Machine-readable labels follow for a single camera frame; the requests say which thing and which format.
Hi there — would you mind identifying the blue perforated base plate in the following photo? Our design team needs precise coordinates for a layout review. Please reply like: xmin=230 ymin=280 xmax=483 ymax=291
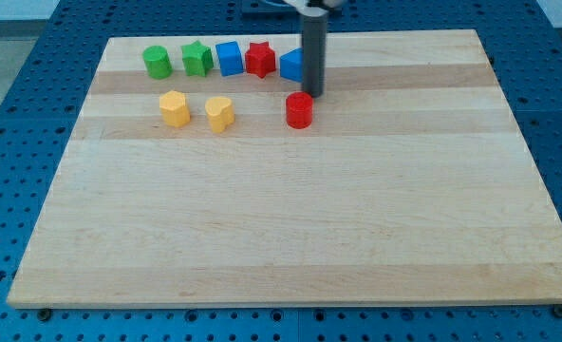
xmin=0 ymin=0 xmax=562 ymax=341

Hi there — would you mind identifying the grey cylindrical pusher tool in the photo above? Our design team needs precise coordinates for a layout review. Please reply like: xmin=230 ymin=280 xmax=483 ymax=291
xmin=300 ymin=7 xmax=328 ymax=98

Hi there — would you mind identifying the red cylinder block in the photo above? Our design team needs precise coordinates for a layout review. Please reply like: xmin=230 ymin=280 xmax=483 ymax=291
xmin=286 ymin=91 xmax=314 ymax=129

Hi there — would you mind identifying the yellow heart block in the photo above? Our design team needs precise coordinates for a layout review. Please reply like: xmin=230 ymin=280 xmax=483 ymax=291
xmin=205 ymin=96 xmax=234 ymax=133

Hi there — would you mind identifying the blue pentagon block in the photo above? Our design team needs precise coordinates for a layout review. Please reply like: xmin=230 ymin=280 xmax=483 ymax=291
xmin=279 ymin=47 xmax=302 ymax=83

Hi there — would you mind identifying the green star block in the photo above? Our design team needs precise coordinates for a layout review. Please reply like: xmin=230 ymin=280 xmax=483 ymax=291
xmin=181 ymin=40 xmax=214 ymax=77

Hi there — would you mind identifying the red star block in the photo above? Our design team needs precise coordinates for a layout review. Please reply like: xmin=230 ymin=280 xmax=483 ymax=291
xmin=245 ymin=41 xmax=276 ymax=79

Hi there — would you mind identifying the wooden board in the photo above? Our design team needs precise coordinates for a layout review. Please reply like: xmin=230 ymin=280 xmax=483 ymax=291
xmin=8 ymin=29 xmax=562 ymax=309

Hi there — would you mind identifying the green cylinder block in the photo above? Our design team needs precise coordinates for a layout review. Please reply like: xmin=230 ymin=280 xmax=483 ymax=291
xmin=142 ymin=46 xmax=173 ymax=80

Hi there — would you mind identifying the yellow hexagon block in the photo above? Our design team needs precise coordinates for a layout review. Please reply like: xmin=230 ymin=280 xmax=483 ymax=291
xmin=159 ymin=90 xmax=191 ymax=127

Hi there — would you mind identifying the robot arm end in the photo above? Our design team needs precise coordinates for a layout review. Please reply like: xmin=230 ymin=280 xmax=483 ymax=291
xmin=283 ymin=0 xmax=347 ymax=16

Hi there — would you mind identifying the blue cube block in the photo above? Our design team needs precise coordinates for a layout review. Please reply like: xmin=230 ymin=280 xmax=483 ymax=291
xmin=215 ymin=41 xmax=244 ymax=77

